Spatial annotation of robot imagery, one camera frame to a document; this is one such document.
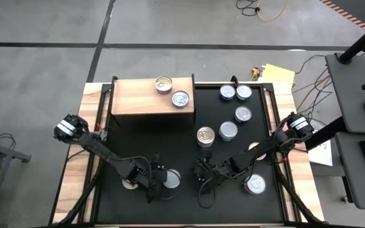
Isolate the teal rimmed seafood can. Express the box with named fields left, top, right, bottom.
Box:
left=235, top=84, right=253, bottom=101

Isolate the black floor cable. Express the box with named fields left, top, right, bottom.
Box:
left=235, top=0, right=261, bottom=17

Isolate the grey desk top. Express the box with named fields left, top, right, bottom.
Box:
left=334, top=131, right=365, bottom=210
left=324, top=53, right=365, bottom=134

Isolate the white paper sheet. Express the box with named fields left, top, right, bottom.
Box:
left=307, top=139, right=334, bottom=168

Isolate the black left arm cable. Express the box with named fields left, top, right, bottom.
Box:
left=106, top=154, right=153, bottom=178

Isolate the dark blue seafood can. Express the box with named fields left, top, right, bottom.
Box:
left=171, top=90, right=191, bottom=110

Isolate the black table frame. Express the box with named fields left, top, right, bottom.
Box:
left=48, top=75, right=328, bottom=228

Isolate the silver lidded seafood can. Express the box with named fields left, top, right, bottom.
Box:
left=234, top=105, right=253, bottom=124
left=243, top=173, right=267, bottom=196

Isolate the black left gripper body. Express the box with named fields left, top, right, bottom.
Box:
left=139, top=164, right=164, bottom=191

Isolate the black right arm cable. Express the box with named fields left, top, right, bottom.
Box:
left=197, top=175, right=222, bottom=210

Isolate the yellow paper sheet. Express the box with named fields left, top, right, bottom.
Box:
left=260, top=63, right=297, bottom=86

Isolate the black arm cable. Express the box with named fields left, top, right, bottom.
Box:
left=106, top=154, right=153, bottom=178
left=197, top=175, right=222, bottom=210

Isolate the wooden shelf black frame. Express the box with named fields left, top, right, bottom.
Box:
left=108, top=73, right=198, bottom=127

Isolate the Bumble Bee light tuna can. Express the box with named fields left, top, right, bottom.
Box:
left=218, top=120, right=239, bottom=142
left=162, top=168, right=182, bottom=190

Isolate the blue Wild Planet can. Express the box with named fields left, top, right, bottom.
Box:
left=248, top=141, right=267, bottom=161

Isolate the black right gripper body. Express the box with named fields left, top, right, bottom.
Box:
left=203, top=156, right=239, bottom=184

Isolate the yellow cable connector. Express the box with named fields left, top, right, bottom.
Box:
left=250, top=66, right=262, bottom=82

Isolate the grey metal stand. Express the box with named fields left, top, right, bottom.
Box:
left=0, top=128, right=32, bottom=228

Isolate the yellow floor cable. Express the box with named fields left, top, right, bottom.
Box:
left=257, top=0, right=290, bottom=22

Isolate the black diagonal rig beam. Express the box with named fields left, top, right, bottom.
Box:
left=304, top=115, right=350, bottom=152

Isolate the black rig pole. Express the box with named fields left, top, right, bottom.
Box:
left=337, top=17, right=365, bottom=64

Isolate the gold lidded seafood can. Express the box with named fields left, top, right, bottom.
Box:
left=121, top=178, right=139, bottom=191

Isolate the blue rimmed seafood can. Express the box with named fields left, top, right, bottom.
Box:
left=219, top=84, right=237, bottom=101

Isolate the pink salmon can blue label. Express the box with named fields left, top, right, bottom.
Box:
left=155, top=75, right=174, bottom=94
left=196, top=126, right=216, bottom=148

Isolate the striped hazard tape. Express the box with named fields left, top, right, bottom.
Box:
left=319, top=0, right=365, bottom=32

